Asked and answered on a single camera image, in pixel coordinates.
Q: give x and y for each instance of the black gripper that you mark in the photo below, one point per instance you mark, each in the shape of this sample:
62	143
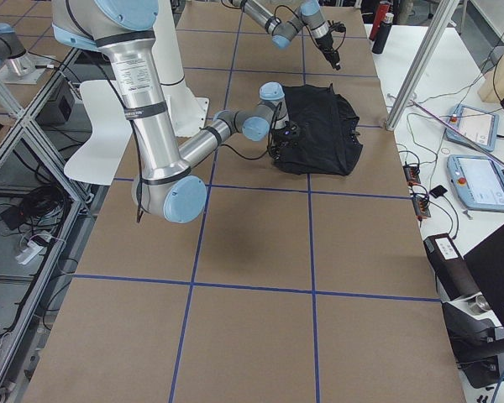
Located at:
326	44
282	138

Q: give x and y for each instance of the black graphic t-shirt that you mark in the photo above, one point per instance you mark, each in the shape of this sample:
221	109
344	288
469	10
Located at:
328	122

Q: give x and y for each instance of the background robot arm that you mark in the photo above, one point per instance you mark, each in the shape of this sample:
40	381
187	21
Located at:
13	53

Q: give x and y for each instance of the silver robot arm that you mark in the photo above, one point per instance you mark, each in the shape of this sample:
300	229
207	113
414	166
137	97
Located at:
126	33
284	24

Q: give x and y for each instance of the black bottle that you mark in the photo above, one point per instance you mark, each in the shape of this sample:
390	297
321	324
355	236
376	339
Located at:
382	34

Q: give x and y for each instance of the red bottle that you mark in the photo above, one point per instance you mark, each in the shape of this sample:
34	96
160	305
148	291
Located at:
383	7

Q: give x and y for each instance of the purple metal rod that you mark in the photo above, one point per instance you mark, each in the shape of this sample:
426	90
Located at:
464	140

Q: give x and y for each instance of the upper orange circuit board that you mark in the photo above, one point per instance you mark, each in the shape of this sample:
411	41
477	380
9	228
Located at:
411	173

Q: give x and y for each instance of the orange circuit board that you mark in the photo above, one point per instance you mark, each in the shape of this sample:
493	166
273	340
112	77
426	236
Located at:
420	206
411	173

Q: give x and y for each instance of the lower orange circuit board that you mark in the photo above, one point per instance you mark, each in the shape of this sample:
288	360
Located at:
420	206

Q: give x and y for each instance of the small black square pad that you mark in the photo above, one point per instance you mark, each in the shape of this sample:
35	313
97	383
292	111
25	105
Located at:
438	191

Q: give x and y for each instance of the upper teach pendant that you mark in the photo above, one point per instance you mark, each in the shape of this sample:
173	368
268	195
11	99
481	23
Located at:
475	124

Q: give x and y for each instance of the teach pendant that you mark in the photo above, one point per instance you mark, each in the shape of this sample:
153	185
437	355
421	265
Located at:
475	124
478	182

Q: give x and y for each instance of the white chair seat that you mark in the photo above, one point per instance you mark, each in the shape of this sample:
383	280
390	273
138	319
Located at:
96	162

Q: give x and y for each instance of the wooden board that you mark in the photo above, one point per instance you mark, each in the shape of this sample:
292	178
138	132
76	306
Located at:
493	88

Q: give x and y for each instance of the lower teach pendant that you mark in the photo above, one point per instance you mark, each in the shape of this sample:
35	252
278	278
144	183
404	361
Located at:
478	182

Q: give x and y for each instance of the black label printer box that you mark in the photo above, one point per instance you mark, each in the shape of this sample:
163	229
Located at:
449	266

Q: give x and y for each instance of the black monitor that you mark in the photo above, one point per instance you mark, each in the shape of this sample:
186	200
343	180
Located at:
486	265

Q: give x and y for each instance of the white power strip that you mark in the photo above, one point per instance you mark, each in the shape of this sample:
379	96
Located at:
34	246

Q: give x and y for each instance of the black monitor stand base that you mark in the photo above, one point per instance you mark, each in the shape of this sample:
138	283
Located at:
478	346

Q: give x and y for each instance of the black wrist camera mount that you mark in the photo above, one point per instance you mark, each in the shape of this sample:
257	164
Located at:
336	26
290	135

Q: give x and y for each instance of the white pedestal column with base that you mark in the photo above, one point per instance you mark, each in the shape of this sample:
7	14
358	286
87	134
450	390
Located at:
188	113

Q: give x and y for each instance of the aluminium frame post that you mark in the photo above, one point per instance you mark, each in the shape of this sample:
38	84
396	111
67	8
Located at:
424	53

